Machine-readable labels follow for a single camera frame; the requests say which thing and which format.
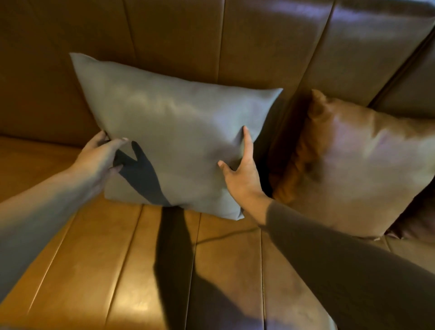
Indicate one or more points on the person's right hand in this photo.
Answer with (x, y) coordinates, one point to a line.
(245, 176)

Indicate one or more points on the person's left hand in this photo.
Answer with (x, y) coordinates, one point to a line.
(91, 159)

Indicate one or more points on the person's left thumb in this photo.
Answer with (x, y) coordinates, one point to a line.
(117, 144)

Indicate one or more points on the person's right thumb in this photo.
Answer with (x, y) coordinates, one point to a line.
(227, 168)

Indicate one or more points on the grey satin cushion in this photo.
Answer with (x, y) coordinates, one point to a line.
(176, 136)

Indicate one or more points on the person's right forearm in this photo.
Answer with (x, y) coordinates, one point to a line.
(340, 272)

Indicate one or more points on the person's left forearm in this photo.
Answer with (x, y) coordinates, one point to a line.
(37, 221)

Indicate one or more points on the brown leather sofa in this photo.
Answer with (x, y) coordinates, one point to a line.
(217, 51)

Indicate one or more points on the brown satin cushion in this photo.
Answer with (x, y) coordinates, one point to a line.
(353, 166)

